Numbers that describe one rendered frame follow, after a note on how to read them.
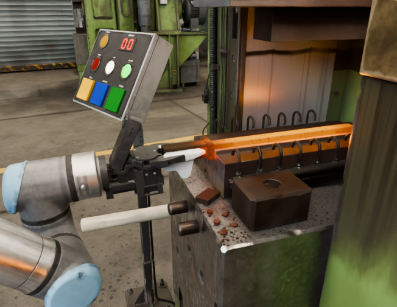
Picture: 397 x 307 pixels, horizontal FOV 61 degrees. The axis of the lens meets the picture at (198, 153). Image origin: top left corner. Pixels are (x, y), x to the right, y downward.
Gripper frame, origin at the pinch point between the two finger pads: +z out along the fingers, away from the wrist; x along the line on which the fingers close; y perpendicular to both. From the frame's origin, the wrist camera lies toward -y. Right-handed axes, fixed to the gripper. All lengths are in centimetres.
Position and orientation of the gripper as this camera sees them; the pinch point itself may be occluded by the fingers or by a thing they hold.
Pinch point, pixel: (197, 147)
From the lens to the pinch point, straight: 70.9
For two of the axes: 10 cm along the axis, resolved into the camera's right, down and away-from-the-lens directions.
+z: 9.5, -1.6, 2.6
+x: 3.0, 3.7, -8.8
